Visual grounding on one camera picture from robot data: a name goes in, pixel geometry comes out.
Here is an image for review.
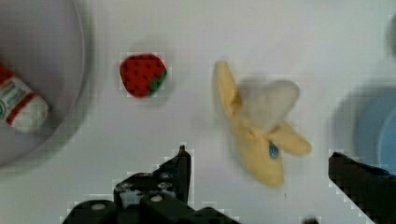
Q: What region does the red plush ketchup bottle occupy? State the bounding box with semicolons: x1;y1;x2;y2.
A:
0;64;49;133

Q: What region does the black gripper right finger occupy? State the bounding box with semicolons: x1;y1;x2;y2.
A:
328;152;396;224

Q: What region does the grey round plate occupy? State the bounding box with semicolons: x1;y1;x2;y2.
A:
0;0;86;166

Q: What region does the yellow plush peeled banana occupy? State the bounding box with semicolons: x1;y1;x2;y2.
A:
215;62;312;187

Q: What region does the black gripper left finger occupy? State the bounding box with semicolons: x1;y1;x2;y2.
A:
62;146;240;224

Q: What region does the red plush strawberry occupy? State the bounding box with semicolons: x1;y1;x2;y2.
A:
120;53;167;98

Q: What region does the blue plastic cup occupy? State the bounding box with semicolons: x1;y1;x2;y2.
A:
331;89;395;175

